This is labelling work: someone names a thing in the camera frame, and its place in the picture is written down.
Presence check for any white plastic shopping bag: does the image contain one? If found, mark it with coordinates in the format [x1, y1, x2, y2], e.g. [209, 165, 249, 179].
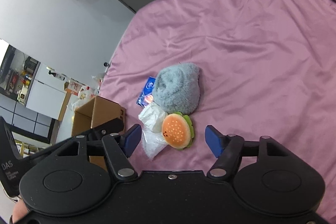
[72, 86, 99, 112]

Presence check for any person's left hand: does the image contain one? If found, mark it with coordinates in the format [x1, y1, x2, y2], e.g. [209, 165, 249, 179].
[9, 200, 29, 223]

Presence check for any orange burger plush toy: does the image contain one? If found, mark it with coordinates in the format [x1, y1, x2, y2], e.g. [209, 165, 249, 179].
[162, 112, 195, 150]

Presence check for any white kitchen cabinet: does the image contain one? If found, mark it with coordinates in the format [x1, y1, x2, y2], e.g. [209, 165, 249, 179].
[25, 63, 66, 120]

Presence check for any pink bed sheet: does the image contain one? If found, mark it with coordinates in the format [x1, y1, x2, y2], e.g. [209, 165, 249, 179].
[100, 0, 335, 223]

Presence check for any blue tissue pack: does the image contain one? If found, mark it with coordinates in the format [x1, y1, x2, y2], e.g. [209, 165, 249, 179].
[136, 77, 155, 107]

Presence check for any small orange cardboard box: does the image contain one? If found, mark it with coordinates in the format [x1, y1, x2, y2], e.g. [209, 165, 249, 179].
[64, 79, 84, 96]

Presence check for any clear bag white filling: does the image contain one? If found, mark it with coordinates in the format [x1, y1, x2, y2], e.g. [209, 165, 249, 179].
[141, 127, 168, 161]

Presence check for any brown cardboard box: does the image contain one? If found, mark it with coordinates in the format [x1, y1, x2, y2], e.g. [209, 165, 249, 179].
[71, 96, 126, 170]

